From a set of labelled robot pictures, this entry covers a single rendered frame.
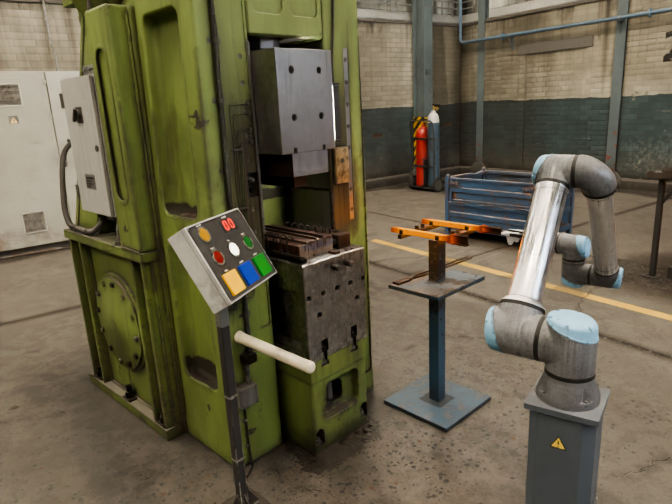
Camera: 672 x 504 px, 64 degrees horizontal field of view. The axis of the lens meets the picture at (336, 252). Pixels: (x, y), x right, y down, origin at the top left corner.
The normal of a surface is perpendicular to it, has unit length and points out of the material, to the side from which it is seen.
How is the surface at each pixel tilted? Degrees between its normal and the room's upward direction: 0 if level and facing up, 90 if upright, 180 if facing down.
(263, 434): 90
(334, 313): 90
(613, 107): 90
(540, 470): 90
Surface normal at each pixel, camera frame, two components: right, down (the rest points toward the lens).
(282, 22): 0.72, 0.14
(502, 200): -0.74, 0.20
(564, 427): -0.56, 0.25
